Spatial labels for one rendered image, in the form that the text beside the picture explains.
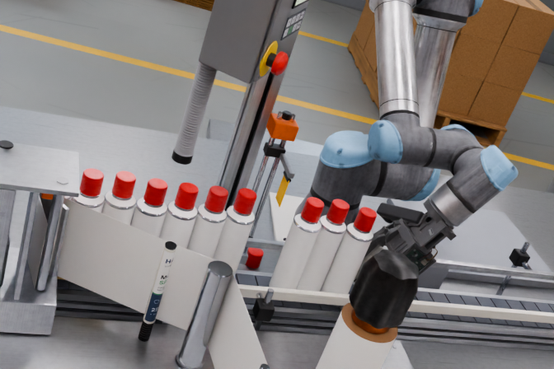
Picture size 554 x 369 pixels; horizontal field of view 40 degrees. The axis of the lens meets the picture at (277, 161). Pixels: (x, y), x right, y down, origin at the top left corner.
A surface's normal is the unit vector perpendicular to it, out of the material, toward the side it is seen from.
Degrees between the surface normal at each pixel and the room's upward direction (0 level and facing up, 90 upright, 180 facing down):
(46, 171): 0
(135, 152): 0
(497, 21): 90
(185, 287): 90
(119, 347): 0
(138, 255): 90
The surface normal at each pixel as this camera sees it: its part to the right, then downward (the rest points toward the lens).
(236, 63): -0.35, 0.35
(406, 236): -0.66, -0.54
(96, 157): 0.29, -0.84
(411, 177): 0.23, 0.26
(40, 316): 0.22, 0.52
